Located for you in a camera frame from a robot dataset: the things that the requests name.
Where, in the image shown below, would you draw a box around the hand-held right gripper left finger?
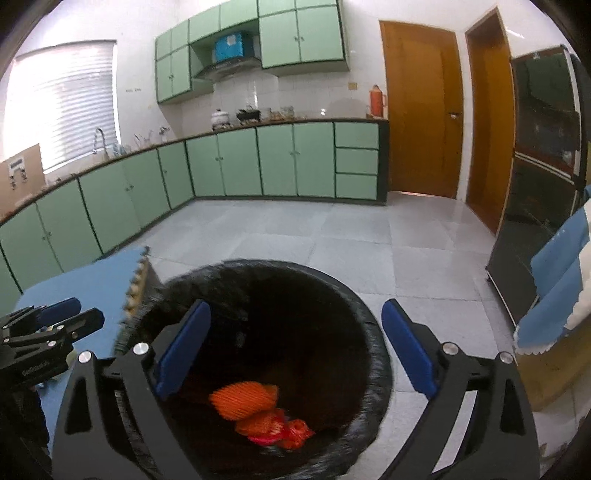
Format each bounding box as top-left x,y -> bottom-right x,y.
51,299 -> 213,480

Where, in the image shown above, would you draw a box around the yellow wooden furniture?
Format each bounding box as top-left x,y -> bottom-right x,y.
519,318 -> 591,411

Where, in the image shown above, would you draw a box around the window blinds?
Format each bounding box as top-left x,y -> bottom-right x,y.
4,41 -> 117,174

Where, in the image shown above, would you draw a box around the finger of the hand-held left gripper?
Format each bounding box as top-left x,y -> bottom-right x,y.
7,308 -> 105,360
0,298 -> 82,334

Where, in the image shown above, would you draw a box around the white cloth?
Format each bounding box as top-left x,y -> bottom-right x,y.
563,240 -> 591,330

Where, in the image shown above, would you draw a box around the dish rack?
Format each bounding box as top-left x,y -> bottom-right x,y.
133,128 -> 169,149

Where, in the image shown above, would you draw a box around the range hood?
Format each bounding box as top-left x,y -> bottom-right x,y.
191,58 -> 262,83

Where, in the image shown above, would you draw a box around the black bagged trash bin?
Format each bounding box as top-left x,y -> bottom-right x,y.
113,259 -> 393,480

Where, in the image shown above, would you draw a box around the narrow wooden door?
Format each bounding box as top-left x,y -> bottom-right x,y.
464,11 -> 515,236

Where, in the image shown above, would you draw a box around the green base cabinets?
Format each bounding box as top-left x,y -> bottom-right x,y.
0,120 -> 389,296

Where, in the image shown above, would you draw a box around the green wall cabinets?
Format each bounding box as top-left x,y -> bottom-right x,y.
154,0 -> 350,104

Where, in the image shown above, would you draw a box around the blue cloth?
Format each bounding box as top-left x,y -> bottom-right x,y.
513,185 -> 591,354

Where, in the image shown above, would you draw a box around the blue box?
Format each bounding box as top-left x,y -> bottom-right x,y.
213,32 -> 254,63

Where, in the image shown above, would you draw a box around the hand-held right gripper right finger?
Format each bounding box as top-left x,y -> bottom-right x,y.
381,298 -> 542,480

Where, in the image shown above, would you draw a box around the blue scalloped tablecloth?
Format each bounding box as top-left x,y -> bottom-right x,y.
11,247 -> 153,462

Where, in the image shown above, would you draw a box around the red thermos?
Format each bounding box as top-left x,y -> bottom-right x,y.
368,84 -> 385,118

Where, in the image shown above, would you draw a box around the wide wooden door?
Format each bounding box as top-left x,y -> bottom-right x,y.
379,19 -> 464,199

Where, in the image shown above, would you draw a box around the cardboard box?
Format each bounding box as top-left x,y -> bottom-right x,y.
0,143 -> 45,217

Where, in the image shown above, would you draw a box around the dark glass cabinet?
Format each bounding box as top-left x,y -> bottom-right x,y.
486,45 -> 590,328

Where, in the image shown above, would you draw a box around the red mesh bag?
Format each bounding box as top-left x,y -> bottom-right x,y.
235,408 -> 315,450

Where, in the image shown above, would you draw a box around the orange foam net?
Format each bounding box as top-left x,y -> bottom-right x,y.
209,379 -> 280,421

